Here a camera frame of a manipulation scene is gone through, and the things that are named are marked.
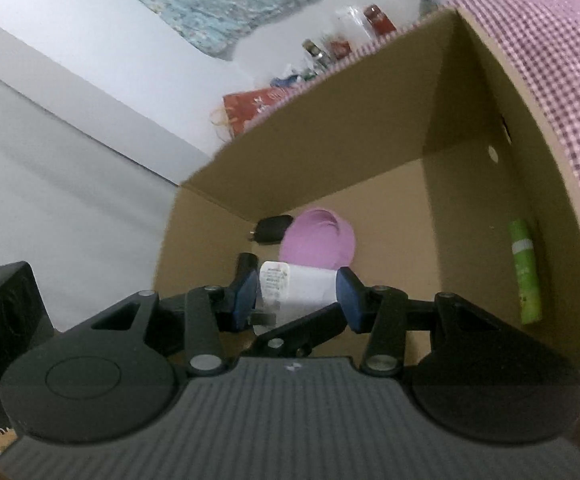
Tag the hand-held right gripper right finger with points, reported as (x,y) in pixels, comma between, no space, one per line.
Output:
(350,306)

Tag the red bottle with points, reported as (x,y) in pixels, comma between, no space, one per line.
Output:
(379,21)

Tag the black rounded case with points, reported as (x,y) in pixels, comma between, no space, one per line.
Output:
(272,230)

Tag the red paper bag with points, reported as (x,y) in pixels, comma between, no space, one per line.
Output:
(250,107)

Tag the clear plastic container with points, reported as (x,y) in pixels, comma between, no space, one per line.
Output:
(351,25)

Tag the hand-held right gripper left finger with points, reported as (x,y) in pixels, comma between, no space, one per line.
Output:
(244,301)

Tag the white charger adapter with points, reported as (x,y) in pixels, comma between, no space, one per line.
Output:
(300,290)

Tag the brown cardboard box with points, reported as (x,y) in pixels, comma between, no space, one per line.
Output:
(470,110)

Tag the green tube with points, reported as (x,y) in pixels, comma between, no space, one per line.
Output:
(525,275)

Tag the blue and white packet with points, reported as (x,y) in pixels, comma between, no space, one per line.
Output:
(290,80)

